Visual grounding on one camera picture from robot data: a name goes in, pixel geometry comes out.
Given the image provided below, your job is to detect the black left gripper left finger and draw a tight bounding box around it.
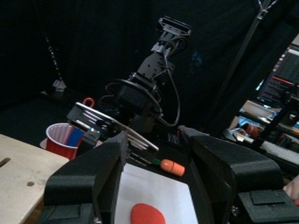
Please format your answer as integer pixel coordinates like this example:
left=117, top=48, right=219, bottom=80
left=38, top=130, right=131, bottom=224

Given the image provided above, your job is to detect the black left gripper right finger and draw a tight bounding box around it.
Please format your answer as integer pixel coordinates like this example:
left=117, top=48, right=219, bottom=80
left=177, top=125, right=299, bottom=224

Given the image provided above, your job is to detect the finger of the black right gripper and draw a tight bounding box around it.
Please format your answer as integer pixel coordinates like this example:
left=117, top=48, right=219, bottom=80
left=77, top=126, right=104, bottom=156

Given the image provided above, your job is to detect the light wooden drawer box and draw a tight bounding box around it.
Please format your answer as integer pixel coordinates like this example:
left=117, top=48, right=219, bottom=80
left=0, top=133, right=70, bottom=224

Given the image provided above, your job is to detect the flat red dough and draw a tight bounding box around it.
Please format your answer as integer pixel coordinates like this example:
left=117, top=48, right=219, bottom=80
left=129, top=202, right=167, bottom=224

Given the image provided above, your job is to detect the blue tool with red end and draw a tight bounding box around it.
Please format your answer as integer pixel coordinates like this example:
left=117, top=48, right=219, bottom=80
left=64, top=97, right=96, bottom=147

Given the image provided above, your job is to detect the red plastic cup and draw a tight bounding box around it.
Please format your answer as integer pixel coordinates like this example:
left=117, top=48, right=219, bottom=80
left=44, top=122, right=85, bottom=162

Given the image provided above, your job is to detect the toy carrot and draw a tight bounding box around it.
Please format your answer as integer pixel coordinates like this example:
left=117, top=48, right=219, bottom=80
left=152, top=157, right=187, bottom=178

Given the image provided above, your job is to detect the white cutting board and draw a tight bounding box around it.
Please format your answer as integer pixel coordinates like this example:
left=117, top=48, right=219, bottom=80
left=113, top=162, right=200, bottom=224

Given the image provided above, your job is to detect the computer monitor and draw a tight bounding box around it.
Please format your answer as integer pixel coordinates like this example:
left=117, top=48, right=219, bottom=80
left=256, top=43, right=299, bottom=109

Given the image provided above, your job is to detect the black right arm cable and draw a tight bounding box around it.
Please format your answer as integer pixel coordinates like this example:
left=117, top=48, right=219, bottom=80
left=157, top=43, right=183, bottom=129

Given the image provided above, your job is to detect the black metal frame pole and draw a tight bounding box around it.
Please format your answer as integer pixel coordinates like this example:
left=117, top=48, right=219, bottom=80
left=208, top=0, right=279, bottom=130

